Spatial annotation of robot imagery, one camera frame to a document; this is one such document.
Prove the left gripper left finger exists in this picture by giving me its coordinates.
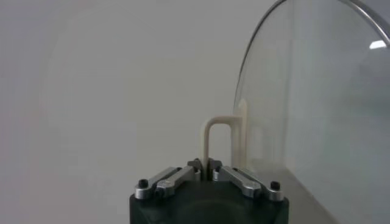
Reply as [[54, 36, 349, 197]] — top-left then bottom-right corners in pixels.
[[133, 158, 204, 200]]

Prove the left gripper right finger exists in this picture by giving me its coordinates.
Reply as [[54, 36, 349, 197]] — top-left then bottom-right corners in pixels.
[[208, 158, 286, 202]]

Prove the glass lid with cream handle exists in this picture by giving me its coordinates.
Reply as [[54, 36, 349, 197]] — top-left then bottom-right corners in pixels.
[[199, 0, 390, 224]]

